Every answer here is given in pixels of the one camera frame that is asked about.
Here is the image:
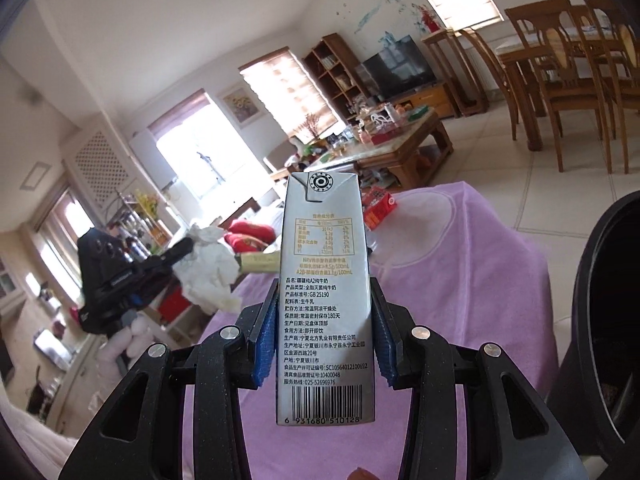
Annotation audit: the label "red Wangzai milk carton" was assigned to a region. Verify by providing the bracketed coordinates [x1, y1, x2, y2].
[362, 186, 398, 231]

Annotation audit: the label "tall wooden side stand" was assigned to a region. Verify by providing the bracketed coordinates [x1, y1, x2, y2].
[422, 29, 489, 116]

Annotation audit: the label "framed flower painting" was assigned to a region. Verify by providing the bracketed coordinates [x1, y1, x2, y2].
[218, 82, 264, 128]

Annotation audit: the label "wooden dining chair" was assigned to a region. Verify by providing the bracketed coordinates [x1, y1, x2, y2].
[584, 0, 639, 142]
[506, 0, 614, 172]
[460, 28, 518, 141]

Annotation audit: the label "wooden coffee table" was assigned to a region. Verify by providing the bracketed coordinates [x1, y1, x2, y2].
[305, 110, 454, 191]

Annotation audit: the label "wooden dining chair left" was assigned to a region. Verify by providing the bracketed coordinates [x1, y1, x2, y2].
[460, 28, 518, 141]

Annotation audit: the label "black flat television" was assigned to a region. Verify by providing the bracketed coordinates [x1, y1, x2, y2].
[356, 35, 437, 101]

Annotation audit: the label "grey milk carton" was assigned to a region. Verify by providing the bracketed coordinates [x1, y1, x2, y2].
[277, 171, 375, 426]

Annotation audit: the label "purple tablecloth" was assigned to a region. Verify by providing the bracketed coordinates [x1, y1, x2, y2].
[182, 180, 561, 480]

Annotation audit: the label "wooden dining chair near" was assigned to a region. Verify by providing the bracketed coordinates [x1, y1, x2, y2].
[506, 0, 614, 172]

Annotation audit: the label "wooden bookshelf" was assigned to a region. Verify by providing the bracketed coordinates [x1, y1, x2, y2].
[303, 34, 370, 124]

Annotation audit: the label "wooden tv cabinet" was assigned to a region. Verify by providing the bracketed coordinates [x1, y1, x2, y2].
[390, 81, 461, 118]

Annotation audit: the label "red cushion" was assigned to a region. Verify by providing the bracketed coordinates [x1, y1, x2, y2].
[224, 220, 277, 254]

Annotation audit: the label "wooden dining chair right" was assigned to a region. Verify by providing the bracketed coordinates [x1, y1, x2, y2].
[584, 0, 639, 142]

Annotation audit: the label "wooden dining table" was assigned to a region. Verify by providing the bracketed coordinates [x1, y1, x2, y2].
[494, 27, 623, 152]

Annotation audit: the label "black trash bin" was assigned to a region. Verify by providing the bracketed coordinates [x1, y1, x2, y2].
[547, 192, 639, 463]

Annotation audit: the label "white tissue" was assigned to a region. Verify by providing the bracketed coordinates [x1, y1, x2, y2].
[172, 226, 241, 315]

